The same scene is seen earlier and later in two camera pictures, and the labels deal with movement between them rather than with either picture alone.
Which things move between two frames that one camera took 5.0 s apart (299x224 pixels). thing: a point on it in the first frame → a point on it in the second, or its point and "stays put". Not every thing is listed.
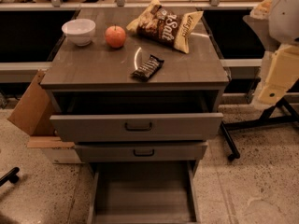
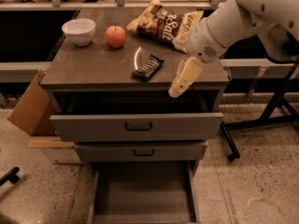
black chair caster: (10, 176) stays put
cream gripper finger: (283, 73) → (205, 49)
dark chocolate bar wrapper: (151, 65) stays put
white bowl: (80, 31) stays put
